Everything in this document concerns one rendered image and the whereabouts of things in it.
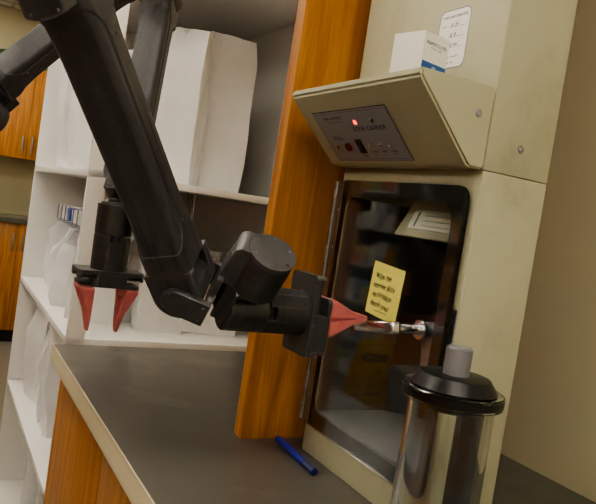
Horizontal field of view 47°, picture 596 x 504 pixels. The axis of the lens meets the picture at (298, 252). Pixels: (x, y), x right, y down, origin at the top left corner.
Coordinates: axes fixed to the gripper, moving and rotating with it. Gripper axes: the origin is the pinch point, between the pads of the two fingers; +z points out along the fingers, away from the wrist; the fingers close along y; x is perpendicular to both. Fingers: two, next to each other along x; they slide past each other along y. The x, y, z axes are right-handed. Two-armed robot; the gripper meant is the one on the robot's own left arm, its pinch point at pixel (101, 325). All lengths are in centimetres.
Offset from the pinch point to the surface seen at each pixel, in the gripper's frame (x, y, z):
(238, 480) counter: -24.6, 15.9, 16.2
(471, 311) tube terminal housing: -46, 34, -13
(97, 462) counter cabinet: 11.0, 5.2, 27.2
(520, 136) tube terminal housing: -46, 37, -36
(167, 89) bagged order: 83, 30, -52
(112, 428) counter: -2.6, 3.3, 16.1
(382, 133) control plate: -33, 26, -34
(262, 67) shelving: 123, 76, -73
